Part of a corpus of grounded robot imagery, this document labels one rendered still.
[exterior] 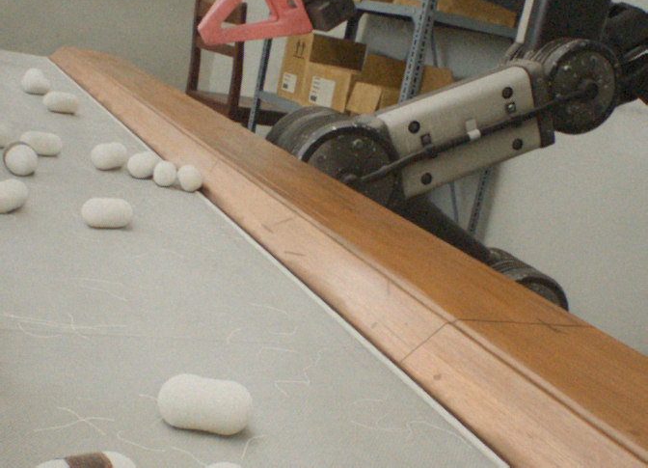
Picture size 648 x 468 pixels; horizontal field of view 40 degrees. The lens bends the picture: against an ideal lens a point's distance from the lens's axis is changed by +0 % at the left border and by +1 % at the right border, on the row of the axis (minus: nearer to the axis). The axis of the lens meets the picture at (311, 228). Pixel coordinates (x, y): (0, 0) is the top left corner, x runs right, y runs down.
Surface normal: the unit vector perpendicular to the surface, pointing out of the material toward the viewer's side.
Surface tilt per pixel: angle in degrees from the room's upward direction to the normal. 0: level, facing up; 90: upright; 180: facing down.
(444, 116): 91
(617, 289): 90
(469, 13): 91
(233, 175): 45
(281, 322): 0
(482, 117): 90
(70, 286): 0
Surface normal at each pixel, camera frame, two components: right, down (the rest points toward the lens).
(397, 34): -0.86, -0.06
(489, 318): 0.20, -0.95
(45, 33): 0.47, 0.29
